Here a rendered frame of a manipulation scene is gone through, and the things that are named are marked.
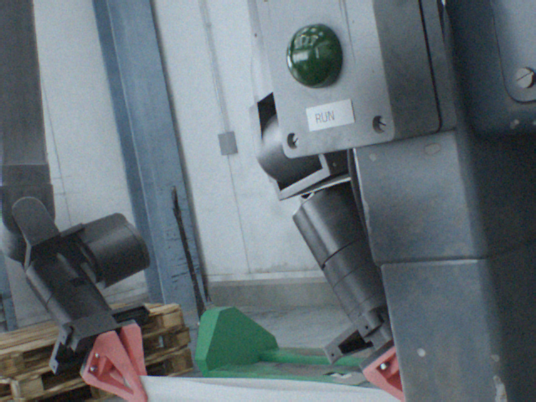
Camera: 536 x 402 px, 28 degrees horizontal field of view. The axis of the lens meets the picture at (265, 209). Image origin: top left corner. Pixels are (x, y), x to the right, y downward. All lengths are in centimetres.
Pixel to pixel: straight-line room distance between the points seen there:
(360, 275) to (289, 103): 29
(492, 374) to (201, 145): 860
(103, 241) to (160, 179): 792
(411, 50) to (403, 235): 10
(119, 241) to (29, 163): 13
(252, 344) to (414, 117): 582
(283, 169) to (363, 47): 36
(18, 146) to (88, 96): 813
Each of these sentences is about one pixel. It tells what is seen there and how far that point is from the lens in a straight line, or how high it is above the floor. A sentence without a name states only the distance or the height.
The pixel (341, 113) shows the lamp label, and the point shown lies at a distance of 49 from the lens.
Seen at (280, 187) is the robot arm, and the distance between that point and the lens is 85.
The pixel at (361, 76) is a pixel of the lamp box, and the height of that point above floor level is 127.
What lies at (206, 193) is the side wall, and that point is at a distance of 914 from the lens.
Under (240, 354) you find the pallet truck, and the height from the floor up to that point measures 11.
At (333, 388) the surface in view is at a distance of 89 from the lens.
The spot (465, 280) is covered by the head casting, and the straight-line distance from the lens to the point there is 52.
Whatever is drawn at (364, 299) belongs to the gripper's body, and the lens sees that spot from 78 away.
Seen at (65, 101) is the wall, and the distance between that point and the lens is 922.
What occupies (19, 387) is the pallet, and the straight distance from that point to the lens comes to 603.
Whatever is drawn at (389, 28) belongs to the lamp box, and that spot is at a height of 129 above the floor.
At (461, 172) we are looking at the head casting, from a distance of 51.
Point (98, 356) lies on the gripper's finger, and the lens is 109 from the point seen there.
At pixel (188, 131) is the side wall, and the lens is 921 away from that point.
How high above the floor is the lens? 125
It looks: 3 degrees down
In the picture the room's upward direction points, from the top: 10 degrees counter-clockwise
